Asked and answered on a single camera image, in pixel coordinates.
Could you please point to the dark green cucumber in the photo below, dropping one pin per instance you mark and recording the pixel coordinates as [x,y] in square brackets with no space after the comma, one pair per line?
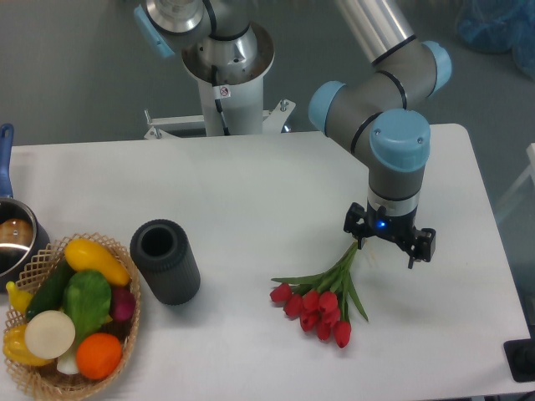
[50,294]

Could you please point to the yellow squash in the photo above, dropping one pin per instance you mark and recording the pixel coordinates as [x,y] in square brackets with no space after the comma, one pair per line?
[83,255]

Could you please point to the orange fruit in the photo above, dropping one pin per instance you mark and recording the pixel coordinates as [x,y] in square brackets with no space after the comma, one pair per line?
[99,355]

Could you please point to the blue plastic bag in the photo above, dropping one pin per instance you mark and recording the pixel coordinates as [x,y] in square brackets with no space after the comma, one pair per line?
[499,27]

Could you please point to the yellow bell pepper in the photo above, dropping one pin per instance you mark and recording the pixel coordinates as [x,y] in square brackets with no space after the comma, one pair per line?
[15,348]

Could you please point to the black device at edge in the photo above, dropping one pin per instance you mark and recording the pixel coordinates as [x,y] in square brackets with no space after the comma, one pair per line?
[520,359]

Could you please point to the dark grey ribbed vase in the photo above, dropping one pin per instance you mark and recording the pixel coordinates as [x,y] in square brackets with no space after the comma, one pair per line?
[162,253]

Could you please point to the white round onion slice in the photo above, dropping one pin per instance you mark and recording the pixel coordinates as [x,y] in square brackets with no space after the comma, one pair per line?
[50,334]

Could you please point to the white leek stalk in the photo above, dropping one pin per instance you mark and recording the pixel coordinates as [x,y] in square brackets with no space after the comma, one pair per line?
[66,363]

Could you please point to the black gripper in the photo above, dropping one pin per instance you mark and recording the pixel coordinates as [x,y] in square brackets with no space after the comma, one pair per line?
[364,222]

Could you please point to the white frame at right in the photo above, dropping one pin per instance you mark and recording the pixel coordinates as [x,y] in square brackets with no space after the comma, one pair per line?
[518,190]

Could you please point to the blue handled saucepan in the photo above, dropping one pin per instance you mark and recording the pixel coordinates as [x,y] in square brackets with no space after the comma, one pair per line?
[22,236]

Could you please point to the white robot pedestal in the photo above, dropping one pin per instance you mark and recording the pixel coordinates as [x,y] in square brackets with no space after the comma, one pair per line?
[230,81]

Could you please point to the purple red radish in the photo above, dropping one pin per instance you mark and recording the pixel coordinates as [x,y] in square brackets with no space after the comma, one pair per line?
[122,305]

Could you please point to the red tulip bouquet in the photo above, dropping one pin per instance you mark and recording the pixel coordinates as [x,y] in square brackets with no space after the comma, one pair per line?
[321,301]

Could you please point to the green lettuce leaf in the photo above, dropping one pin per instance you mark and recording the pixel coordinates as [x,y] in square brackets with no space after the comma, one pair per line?
[86,302]

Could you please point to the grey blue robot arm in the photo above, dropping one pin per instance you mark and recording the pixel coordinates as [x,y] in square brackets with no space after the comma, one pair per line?
[375,122]

